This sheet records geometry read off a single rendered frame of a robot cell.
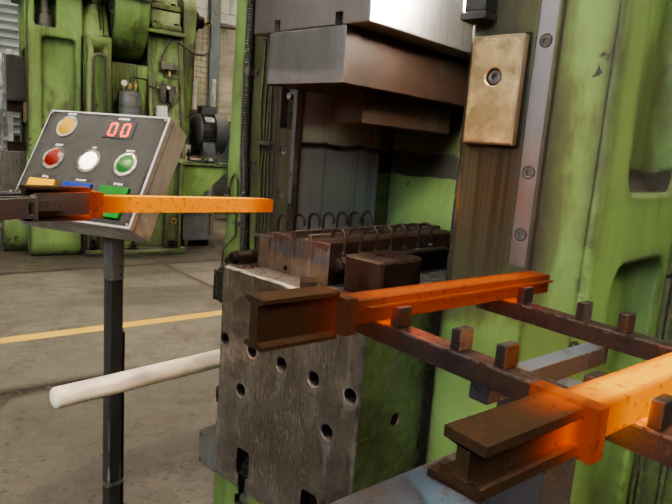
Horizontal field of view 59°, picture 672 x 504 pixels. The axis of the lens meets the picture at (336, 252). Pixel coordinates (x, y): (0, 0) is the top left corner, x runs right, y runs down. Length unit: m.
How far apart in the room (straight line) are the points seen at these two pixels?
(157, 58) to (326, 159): 4.96
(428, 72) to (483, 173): 0.30
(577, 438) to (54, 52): 5.80
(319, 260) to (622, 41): 0.59
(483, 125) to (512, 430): 0.73
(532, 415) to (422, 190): 1.19
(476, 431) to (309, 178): 1.08
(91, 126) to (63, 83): 4.46
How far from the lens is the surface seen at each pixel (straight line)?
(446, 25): 1.20
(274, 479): 1.20
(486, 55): 1.02
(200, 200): 0.94
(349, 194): 1.46
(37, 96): 5.89
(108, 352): 1.60
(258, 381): 1.16
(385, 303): 0.57
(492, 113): 1.00
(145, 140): 1.41
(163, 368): 1.43
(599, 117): 0.96
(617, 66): 0.96
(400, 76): 1.16
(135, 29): 6.07
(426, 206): 1.50
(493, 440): 0.32
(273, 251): 1.16
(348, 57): 1.05
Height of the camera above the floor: 1.16
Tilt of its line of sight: 10 degrees down
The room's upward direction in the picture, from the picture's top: 4 degrees clockwise
